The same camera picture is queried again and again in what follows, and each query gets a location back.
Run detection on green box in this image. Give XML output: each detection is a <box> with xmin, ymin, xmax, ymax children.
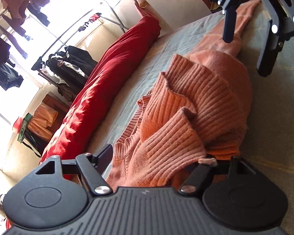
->
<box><xmin>17</xmin><ymin>113</ymin><xmax>32</xmax><ymax>143</ymax></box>

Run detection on orange knit sweater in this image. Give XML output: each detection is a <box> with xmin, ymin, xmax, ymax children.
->
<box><xmin>107</xmin><ymin>0</ymin><xmax>260</xmax><ymax>189</ymax></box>

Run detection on orange cloth on cabinet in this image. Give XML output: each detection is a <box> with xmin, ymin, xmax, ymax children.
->
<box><xmin>27</xmin><ymin>102</ymin><xmax>58</xmax><ymax>142</ymax></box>

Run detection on red duvet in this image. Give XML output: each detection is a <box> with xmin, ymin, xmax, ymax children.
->
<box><xmin>5</xmin><ymin>15</ymin><xmax>162</xmax><ymax>230</ymax></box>

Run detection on red basin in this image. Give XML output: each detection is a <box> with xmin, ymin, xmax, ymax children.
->
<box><xmin>13</xmin><ymin>117</ymin><xmax>23</xmax><ymax>134</ymax></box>

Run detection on dark wooden cabinet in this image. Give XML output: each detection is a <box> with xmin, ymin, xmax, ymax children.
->
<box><xmin>42</xmin><ymin>92</ymin><xmax>69</xmax><ymax>134</ymax></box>

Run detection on dark hanging clothes overhead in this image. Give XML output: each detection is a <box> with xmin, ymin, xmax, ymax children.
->
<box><xmin>0</xmin><ymin>0</ymin><xmax>70</xmax><ymax>130</ymax></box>

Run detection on metal clothes rack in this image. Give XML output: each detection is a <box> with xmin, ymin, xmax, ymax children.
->
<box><xmin>31</xmin><ymin>0</ymin><xmax>130</xmax><ymax>89</ymax></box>

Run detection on black hanging jacket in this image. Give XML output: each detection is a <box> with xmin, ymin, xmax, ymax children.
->
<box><xmin>45</xmin><ymin>46</ymin><xmax>98</xmax><ymax>94</ymax></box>

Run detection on blue plaid bed sheet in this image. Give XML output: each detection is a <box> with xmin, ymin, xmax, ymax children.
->
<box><xmin>89</xmin><ymin>3</ymin><xmax>294</xmax><ymax>234</ymax></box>

